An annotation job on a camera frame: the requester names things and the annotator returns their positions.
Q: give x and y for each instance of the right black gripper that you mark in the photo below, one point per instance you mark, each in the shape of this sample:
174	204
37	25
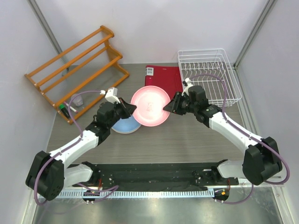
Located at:
174	105

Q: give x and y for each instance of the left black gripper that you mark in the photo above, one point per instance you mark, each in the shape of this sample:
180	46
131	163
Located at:
129	108

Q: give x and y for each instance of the blue plate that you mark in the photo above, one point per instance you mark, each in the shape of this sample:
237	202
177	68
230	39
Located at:
126	126

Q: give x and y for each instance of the pink plate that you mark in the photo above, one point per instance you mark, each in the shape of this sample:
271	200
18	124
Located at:
150	101

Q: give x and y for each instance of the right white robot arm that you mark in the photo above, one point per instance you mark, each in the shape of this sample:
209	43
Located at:
260	161

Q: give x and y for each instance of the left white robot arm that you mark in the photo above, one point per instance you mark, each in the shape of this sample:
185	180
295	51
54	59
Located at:
51	172

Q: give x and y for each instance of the orange wooden rack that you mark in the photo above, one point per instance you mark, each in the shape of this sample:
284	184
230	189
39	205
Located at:
94	51

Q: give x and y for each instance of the red plastic folder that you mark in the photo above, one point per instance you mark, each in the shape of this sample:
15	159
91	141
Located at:
167	78

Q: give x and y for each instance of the clear plastic cup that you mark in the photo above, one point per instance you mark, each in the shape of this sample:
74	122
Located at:
77	100

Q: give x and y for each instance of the white pen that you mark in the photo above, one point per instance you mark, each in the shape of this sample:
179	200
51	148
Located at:
70	107

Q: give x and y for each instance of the green black marker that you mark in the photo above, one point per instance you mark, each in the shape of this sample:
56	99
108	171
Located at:
64	111

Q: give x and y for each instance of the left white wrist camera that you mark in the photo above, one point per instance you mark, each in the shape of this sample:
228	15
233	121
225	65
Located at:
111	95

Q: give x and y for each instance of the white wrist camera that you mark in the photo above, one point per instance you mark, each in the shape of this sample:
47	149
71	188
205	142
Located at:
187	84
111	95

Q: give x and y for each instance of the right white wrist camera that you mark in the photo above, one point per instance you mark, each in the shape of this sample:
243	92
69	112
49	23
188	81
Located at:
187	84

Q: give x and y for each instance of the white wire dish rack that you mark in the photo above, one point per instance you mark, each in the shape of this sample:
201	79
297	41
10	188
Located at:
211	69

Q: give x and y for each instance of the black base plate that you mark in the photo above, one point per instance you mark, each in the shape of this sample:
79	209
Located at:
157	177

